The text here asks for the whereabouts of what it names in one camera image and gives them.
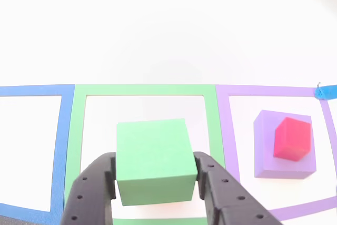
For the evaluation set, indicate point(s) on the large purple cube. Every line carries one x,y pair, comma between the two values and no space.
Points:
263,151

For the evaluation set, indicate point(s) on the green cube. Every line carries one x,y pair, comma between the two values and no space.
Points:
154,154

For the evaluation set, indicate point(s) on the small red cube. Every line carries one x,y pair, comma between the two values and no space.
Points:
291,138

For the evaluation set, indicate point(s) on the blue tape strip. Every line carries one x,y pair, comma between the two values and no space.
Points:
326,92

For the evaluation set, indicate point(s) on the blue square frame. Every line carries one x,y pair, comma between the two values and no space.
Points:
61,130

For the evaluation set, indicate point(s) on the purple square frame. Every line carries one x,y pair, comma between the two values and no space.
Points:
223,119

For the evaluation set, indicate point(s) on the green square frame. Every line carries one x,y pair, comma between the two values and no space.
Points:
144,89

